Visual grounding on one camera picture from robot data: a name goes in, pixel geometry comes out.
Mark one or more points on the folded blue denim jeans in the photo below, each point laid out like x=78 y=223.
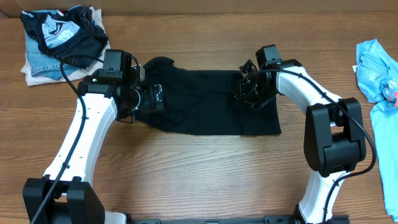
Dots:
x=43 y=63

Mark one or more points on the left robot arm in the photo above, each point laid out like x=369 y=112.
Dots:
x=112 y=93

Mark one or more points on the folded white cloth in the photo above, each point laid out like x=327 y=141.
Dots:
x=73 y=73

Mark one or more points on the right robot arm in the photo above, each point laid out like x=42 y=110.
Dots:
x=333 y=142

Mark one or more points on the light blue garment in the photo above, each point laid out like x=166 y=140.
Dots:
x=376 y=74

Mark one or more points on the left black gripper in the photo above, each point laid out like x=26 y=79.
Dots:
x=149 y=103

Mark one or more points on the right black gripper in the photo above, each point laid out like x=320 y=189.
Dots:
x=245 y=101

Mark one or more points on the black and grey jersey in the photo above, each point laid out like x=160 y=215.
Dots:
x=90 y=42

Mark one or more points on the black t-shirt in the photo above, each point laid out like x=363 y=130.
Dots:
x=202 y=102

